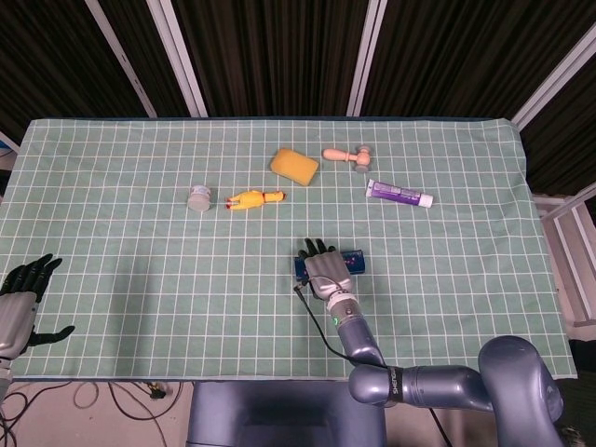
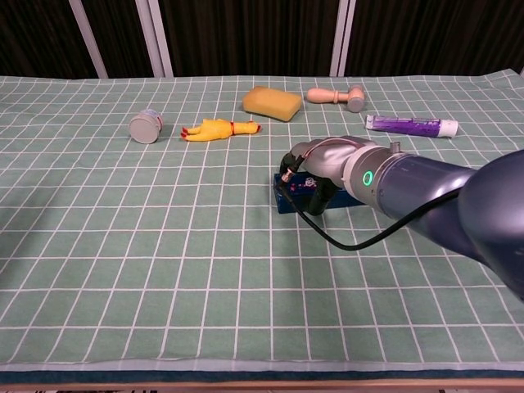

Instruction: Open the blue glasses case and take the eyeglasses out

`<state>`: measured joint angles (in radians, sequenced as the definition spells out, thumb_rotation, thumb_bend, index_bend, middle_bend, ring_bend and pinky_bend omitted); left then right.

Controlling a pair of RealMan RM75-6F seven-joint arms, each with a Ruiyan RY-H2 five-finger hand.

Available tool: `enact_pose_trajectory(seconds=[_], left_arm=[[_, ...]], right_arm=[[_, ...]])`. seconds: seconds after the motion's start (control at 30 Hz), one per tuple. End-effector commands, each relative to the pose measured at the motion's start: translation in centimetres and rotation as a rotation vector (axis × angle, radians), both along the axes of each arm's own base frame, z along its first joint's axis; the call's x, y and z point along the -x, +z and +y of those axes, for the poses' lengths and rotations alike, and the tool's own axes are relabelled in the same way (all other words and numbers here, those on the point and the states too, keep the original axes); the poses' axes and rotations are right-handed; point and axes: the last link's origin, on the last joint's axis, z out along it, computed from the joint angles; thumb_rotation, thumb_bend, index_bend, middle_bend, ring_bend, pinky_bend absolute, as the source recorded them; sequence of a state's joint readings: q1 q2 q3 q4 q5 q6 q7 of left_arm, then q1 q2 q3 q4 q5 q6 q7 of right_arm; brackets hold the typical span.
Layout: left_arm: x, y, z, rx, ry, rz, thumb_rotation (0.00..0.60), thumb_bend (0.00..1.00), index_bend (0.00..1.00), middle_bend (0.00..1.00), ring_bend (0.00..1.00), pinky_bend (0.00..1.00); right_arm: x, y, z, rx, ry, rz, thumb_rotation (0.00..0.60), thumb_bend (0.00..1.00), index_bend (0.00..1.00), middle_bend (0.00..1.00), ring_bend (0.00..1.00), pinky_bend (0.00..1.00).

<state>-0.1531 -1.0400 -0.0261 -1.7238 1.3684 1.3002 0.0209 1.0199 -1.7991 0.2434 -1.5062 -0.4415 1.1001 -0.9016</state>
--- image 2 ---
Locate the small grey round can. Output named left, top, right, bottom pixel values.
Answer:
left=129, top=108, right=164, bottom=145

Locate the yellow rubber chicken toy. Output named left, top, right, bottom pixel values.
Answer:
left=181, top=117, right=263, bottom=143

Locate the thin white frame post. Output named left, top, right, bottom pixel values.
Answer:
left=68, top=0, right=109, bottom=79

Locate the wooden toy hammer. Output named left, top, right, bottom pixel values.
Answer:
left=306, top=84, right=366, bottom=113

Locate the dark pleated curtain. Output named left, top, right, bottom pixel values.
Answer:
left=0, top=0, right=524, bottom=79

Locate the yellow sponge block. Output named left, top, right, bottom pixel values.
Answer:
left=242, top=85, right=303, bottom=123

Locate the blue printed glasses case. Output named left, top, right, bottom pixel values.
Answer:
left=273, top=170, right=370, bottom=215

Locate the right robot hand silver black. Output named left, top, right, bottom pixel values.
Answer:
left=280, top=137, right=377, bottom=216

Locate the wide white frame post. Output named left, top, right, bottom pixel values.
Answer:
left=328, top=0, right=358, bottom=78
left=136, top=0, right=175, bottom=78

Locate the green checked tablecloth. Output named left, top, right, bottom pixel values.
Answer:
left=0, top=69, right=524, bottom=373

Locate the dark blue underlay cloth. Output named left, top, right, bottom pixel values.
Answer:
left=0, top=369, right=524, bottom=385

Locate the purple toothpaste tube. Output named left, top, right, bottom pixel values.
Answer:
left=364, top=113, right=459, bottom=139

